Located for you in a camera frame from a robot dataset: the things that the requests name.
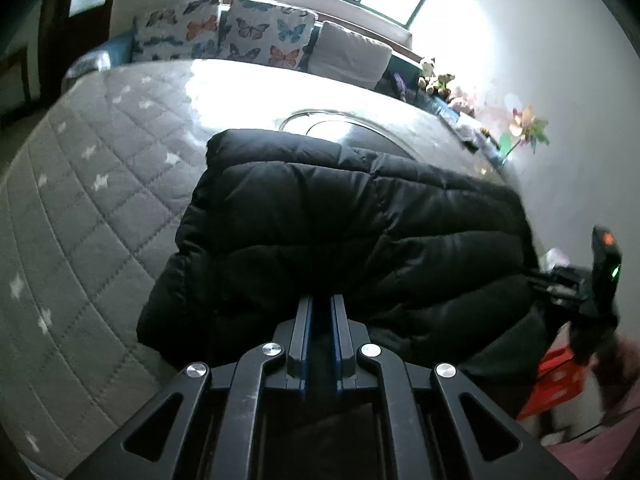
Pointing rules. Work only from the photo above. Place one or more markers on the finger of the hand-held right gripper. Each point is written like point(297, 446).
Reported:
point(570, 276)
point(565, 295)

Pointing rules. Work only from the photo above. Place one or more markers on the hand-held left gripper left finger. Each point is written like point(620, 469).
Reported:
point(308, 345)

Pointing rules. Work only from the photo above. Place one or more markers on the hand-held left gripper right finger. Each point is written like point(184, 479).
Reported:
point(340, 345)

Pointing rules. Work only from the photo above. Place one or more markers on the black puffer jacket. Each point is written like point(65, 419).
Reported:
point(325, 225)

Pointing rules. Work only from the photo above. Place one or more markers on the red plastic crate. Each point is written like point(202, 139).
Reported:
point(555, 382)

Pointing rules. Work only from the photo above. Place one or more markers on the artificial flower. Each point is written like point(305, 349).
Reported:
point(527, 127)

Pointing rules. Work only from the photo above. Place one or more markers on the pink cloth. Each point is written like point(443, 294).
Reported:
point(585, 452)

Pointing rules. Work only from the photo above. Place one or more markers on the small plush toy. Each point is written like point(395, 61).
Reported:
point(435, 80)

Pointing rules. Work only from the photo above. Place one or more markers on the bed with grey quilted cover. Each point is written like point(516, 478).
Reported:
point(90, 220)

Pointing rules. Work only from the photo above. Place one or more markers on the teal headboard cushion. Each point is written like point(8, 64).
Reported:
point(407, 72)

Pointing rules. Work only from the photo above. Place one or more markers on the plain white pillow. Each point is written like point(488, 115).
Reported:
point(350, 55)

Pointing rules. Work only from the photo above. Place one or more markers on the butterfly print pillow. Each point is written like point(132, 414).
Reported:
point(185, 27)
point(267, 35)

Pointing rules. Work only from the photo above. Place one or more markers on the dark wooden door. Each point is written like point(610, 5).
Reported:
point(70, 35)

